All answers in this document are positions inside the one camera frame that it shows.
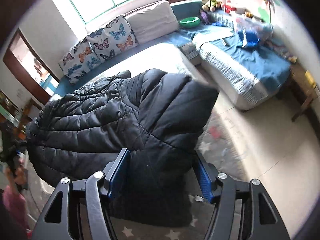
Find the brown wooden door frame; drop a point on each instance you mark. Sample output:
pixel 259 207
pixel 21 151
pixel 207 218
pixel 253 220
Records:
pixel 29 69

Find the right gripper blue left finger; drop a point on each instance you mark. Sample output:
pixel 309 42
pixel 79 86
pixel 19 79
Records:
pixel 60 217

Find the small wooden stool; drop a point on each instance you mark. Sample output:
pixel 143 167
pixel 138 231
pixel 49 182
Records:
pixel 306 84

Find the right butterfly print pillow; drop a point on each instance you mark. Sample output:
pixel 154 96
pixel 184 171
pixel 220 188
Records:
pixel 114 38

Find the pink sleeve forearm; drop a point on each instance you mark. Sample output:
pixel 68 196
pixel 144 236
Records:
pixel 16 205

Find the green plastic bowl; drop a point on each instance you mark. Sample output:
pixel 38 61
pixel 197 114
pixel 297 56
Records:
pixel 190 22

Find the white pillow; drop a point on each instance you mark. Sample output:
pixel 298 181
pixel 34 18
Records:
pixel 153 22

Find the black white plush toy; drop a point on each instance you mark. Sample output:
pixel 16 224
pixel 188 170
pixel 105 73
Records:
pixel 205 5

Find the butterfly print pillow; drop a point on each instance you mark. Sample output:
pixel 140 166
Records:
pixel 79 61
pixel 114 38

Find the black puffer down jacket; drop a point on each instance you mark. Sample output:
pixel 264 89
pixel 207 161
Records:
pixel 157 116

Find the yellow green plush toy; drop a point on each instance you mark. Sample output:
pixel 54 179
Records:
pixel 214 4

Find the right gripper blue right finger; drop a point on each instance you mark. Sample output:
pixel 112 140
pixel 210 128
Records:
pixel 259 218

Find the left butterfly print pillow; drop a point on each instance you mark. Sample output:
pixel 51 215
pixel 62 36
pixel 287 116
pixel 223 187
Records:
pixel 79 61

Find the person left hand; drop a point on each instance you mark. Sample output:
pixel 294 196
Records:
pixel 17 178

